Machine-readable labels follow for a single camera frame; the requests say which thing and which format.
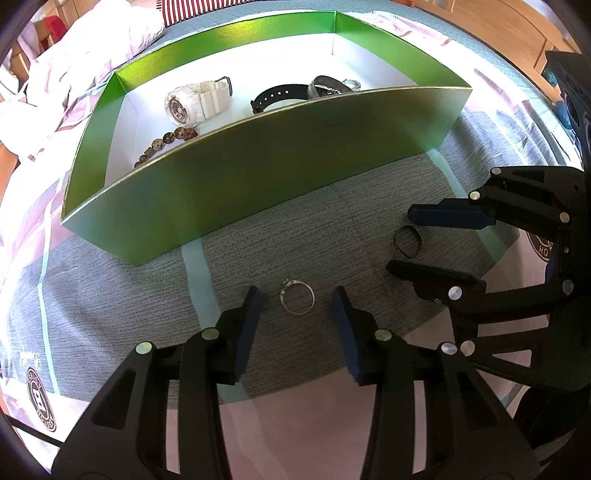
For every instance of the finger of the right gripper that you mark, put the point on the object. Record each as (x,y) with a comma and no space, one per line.
(435,283)
(451,213)

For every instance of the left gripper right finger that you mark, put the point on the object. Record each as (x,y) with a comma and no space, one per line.
(434,415)

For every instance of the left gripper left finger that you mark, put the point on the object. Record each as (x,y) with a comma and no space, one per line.
(121,434)

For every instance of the white chunky wristwatch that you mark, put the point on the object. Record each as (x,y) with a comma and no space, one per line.
(193,104)

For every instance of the wooden bed footboard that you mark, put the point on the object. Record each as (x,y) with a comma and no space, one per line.
(514,29)

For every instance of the green cardboard box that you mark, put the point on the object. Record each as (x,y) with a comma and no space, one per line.
(271,145)

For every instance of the wooden bed headboard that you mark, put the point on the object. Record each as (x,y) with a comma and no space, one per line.
(8,163)

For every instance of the pink crumpled duvet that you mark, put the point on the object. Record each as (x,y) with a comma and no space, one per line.
(100,41)

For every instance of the striped plush doll pillow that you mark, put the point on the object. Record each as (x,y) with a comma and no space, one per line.
(176,11)

